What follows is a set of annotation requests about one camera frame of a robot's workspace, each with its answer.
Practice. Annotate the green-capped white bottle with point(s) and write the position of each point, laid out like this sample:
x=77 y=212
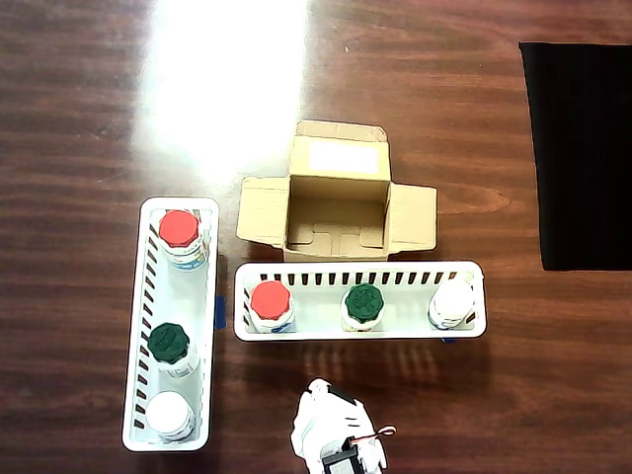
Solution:
x=364 y=302

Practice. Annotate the long white plastic basket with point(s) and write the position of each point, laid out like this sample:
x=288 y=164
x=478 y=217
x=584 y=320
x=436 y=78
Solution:
x=316 y=316

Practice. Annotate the white-capped bottle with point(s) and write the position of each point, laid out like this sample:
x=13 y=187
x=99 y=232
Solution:
x=451 y=300
x=167 y=412

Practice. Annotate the green-capped bottle marked B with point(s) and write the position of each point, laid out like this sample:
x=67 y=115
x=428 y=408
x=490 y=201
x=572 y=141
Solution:
x=168 y=341

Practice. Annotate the cardboard box with white labels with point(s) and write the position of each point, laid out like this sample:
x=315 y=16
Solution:
x=336 y=217

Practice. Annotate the black mat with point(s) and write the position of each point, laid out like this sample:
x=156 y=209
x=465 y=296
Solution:
x=582 y=148

